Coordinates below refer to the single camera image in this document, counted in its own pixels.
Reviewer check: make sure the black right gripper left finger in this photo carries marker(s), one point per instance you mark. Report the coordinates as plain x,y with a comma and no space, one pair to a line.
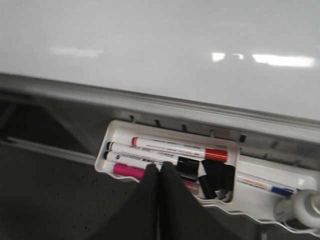
138,216

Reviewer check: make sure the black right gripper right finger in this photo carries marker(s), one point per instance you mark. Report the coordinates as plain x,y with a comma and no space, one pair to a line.
181,216

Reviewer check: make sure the white whiteboard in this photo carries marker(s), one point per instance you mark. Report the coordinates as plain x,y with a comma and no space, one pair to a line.
262,55

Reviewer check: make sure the pink marker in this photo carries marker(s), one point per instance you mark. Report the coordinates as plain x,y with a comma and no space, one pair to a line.
137,173

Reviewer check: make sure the white marker tray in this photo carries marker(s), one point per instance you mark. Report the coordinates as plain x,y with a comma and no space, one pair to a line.
281,162

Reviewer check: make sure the black capped white marker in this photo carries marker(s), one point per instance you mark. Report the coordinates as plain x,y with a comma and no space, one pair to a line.
139,162

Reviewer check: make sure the red capped white marker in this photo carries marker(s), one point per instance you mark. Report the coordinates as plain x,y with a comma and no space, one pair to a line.
181,149

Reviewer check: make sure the blue tipped white marker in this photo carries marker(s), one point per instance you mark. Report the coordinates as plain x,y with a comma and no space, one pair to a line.
267,185

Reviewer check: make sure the white round knob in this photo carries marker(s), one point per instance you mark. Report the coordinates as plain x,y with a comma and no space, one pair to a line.
303,206

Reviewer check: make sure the grey whiteboard ledge rail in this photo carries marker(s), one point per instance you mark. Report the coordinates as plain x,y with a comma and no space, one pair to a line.
236,118

